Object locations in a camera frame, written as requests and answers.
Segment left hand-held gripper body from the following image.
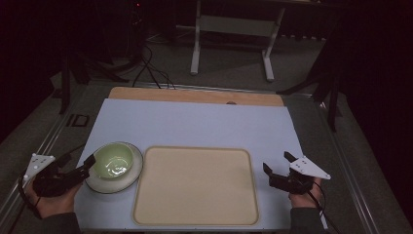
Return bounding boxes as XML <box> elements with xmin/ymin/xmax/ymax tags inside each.
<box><xmin>22</xmin><ymin>153</ymin><xmax>91</xmax><ymax>198</ymax></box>

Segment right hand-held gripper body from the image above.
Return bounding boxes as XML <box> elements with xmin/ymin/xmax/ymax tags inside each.
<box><xmin>268</xmin><ymin>155</ymin><xmax>332</xmax><ymax>196</ymax></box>

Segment person's right hand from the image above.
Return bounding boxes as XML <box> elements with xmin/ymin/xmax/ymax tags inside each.
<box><xmin>287</xmin><ymin>176</ymin><xmax>323</xmax><ymax>210</ymax></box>

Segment person's left hand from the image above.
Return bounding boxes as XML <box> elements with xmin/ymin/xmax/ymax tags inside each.
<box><xmin>24</xmin><ymin>180</ymin><xmax>83</xmax><ymax>219</ymax></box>

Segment black square floor plate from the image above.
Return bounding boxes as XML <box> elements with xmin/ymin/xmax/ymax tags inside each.
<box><xmin>65</xmin><ymin>113</ymin><xmax>91</xmax><ymax>129</ymax></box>

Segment light green bowl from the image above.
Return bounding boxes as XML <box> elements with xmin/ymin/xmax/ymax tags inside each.
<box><xmin>84</xmin><ymin>140</ymin><xmax>144</xmax><ymax>195</ymax></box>

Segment beige tray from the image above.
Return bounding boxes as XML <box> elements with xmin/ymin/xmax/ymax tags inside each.
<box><xmin>131</xmin><ymin>145</ymin><xmax>260</xmax><ymax>227</ymax></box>

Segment black tripod stand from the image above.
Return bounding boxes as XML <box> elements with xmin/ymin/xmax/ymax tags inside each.
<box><xmin>276</xmin><ymin>13</ymin><xmax>344</xmax><ymax>133</ymax></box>
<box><xmin>57</xmin><ymin>48</ymin><xmax>131</xmax><ymax>115</ymax></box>

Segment white table mat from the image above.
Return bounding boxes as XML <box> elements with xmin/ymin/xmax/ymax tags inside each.
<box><xmin>73</xmin><ymin>97</ymin><xmax>328</xmax><ymax>232</ymax></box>

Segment metal floor rail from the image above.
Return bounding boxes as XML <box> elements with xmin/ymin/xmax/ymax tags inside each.
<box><xmin>0</xmin><ymin>106</ymin><xmax>78</xmax><ymax>225</ymax></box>
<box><xmin>316</xmin><ymin>102</ymin><xmax>381</xmax><ymax>234</ymax></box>

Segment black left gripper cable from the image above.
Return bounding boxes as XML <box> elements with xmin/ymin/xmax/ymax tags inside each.
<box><xmin>17</xmin><ymin>175</ymin><xmax>44</xmax><ymax>220</ymax></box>

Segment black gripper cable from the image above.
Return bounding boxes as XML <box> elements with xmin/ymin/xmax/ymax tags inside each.
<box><xmin>17</xmin><ymin>175</ymin><xmax>44</xmax><ymax>220</ymax></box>
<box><xmin>306</xmin><ymin>190</ymin><xmax>343</xmax><ymax>234</ymax></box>

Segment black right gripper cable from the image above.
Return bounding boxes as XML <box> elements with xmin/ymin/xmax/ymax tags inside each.
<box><xmin>306</xmin><ymin>190</ymin><xmax>343</xmax><ymax>234</ymax></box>

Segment black floor cables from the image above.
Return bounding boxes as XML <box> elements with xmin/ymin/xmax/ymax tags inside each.
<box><xmin>131</xmin><ymin>44</ymin><xmax>177</xmax><ymax>91</ymax></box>

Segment white metal table frame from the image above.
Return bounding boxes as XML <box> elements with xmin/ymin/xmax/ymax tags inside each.
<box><xmin>189</xmin><ymin>0</ymin><xmax>287</xmax><ymax>83</ymax></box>

